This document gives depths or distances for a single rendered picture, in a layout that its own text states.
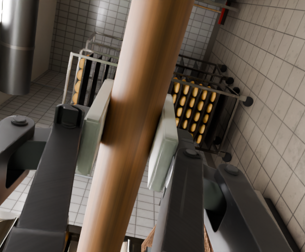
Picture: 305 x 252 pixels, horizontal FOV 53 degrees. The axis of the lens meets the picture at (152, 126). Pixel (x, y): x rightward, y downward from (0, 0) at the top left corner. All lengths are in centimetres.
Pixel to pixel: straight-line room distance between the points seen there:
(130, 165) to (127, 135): 2
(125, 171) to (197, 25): 506
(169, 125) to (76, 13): 514
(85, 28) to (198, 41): 186
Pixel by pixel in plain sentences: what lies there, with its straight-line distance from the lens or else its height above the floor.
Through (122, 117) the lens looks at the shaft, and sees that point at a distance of 16.
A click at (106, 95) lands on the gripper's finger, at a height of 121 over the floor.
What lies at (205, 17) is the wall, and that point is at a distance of 522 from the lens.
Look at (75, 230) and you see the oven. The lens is 232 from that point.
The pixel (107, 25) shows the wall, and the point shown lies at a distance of 520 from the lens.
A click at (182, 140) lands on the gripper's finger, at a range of 16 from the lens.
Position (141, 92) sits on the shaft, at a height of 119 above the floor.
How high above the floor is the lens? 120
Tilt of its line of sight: 6 degrees down
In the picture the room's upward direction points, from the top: 76 degrees counter-clockwise
